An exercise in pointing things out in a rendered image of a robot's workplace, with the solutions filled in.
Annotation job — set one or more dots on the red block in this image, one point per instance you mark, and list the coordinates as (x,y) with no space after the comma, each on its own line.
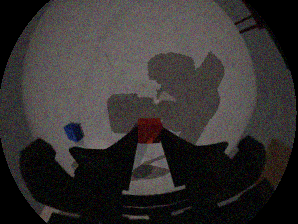
(149,130)

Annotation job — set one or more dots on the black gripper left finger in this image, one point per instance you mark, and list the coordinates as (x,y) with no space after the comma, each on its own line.
(117,160)

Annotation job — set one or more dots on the blue block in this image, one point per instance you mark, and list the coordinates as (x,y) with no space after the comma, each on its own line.
(73,132)

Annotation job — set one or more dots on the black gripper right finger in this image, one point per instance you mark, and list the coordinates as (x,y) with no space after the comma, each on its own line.
(184,157)

